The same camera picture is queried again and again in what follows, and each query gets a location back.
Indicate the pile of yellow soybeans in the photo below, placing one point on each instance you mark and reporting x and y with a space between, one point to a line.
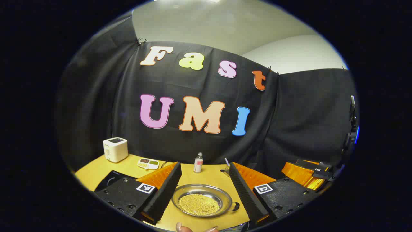
199 204

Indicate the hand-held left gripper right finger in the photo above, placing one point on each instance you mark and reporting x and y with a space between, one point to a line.
244 193

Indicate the white toaster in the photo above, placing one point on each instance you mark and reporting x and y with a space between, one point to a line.
115 149

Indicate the white divided dish of beans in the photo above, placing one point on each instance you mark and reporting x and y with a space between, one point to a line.
148 163

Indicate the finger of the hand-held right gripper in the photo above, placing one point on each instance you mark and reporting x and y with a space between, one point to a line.
313 167

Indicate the clear bottle with pink label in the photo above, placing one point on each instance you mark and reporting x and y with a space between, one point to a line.
198 164

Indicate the black induction cooktop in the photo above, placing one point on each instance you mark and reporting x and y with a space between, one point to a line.
111 180

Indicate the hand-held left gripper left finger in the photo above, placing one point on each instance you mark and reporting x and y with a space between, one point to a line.
164 196

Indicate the clear ribbed cup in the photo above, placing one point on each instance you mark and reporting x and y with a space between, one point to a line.
227 170

